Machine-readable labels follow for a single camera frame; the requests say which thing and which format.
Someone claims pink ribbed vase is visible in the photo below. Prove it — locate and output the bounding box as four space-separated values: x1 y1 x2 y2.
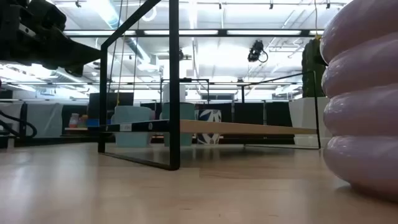
319 0 398 203

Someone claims black frame wooden shelf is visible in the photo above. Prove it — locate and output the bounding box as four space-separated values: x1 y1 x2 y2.
98 0 323 171

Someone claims black ceiling camera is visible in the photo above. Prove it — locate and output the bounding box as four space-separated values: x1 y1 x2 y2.
247 39 269 64

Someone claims teal mug white interior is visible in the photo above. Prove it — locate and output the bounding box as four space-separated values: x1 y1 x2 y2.
161 101 196 147

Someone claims white red bottle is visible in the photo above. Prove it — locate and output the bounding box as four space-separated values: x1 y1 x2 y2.
68 113 80 129

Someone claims gray cloth cover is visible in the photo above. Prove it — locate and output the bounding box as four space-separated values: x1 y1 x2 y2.
26 102 65 138

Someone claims hanging yellow cable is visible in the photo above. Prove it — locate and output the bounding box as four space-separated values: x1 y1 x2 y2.
115 0 129 106

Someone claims black monitor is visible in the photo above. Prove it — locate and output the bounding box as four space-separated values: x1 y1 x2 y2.
88 92 134 121

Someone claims white mug blue pattern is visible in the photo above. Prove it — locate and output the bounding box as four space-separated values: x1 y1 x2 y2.
195 108 223 146

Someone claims green cactus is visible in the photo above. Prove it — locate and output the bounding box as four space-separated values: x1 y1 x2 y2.
301 39 328 98

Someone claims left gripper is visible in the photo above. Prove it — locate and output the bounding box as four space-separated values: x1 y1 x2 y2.
0 23 104 78

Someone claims black overhead frame beam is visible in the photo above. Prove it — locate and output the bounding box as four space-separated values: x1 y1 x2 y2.
63 29 325 39

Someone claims black upright post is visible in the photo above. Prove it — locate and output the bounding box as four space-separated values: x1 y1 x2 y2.
14 102 29 147

